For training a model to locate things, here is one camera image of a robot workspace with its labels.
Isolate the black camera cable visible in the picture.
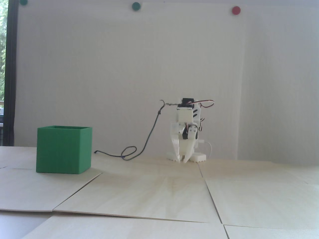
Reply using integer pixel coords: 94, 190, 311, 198
94, 100, 178, 162

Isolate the dark window frame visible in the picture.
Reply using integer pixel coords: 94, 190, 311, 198
5, 0, 19, 146

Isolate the green box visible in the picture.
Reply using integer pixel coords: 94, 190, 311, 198
36, 126, 93, 174

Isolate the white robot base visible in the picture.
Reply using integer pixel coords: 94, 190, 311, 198
166, 139, 207, 163

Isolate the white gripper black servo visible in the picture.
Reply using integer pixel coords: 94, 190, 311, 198
171, 122, 200, 163

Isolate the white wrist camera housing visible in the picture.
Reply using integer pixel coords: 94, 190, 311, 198
177, 106, 194, 125

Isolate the red white servo wire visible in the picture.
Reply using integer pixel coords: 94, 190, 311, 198
189, 100, 215, 109

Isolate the white backdrop board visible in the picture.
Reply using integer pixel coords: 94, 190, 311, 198
15, 0, 244, 160

